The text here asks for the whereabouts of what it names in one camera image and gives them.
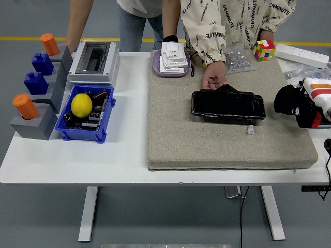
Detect blue plastic bin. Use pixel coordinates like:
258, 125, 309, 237
55, 85, 116, 144

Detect bare-armed person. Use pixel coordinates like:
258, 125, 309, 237
63, 0, 182, 56

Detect purple tray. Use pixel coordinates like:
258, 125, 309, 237
152, 49, 192, 78

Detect person's left hand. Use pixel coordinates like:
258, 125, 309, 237
258, 28, 275, 44

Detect black rectangular panel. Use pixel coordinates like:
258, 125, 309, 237
190, 84, 266, 122

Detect yellow lemon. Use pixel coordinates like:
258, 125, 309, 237
71, 93, 93, 118

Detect black rag with red patch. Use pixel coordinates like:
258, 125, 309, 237
273, 85, 323, 129

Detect multicoloured puzzle cube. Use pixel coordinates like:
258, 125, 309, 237
252, 39, 276, 62

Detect white switch plate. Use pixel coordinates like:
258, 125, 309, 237
159, 55, 185, 73

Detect grey base block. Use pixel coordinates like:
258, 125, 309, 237
29, 82, 67, 114
10, 103, 59, 141
46, 63, 68, 89
50, 44, 74, 75

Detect white power strip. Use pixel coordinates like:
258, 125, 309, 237
274, 43, 330, 69

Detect blue block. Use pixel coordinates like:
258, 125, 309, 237
24, 71, 49, 96
31, 52, 54, 76

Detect white table leg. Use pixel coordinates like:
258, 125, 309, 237
260, 185, 287, 241
78, 185, 99, 243

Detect grey electrical enclosure box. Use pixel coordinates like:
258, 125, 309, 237
69, 41, 121, 85

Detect brown cylindrical capacitor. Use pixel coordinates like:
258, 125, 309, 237
92, 89, 109, 101

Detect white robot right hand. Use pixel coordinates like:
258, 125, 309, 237
291, 76, 331, 125

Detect white socket plate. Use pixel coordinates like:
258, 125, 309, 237
161, 42, 188, 68

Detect hanging black power cable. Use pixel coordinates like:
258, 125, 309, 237
239, 185, 250, 248

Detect orange cylinder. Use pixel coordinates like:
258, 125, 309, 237
40, 33, 60, 56
12, 94, 39, 120

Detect black table control panel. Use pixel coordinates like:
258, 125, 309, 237
301, 185, 331, 192

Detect clear bag of screws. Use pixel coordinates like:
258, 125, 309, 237
223, 45, 257, 75

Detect person's right hand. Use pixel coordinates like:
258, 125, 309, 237
202, 60, 230, 90

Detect dark circuit board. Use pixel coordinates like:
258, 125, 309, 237
80, 107, 104, 131

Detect grey-brown mat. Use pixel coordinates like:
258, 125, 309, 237
147, 50, 319, 171

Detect silver box under table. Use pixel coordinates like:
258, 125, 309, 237
224, 185, 246, 199

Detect clear plastic parts bags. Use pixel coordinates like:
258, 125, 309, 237
280, 60, 331, 86

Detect bare-armed person's right hand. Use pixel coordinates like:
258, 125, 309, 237
63, 41, 78, 56

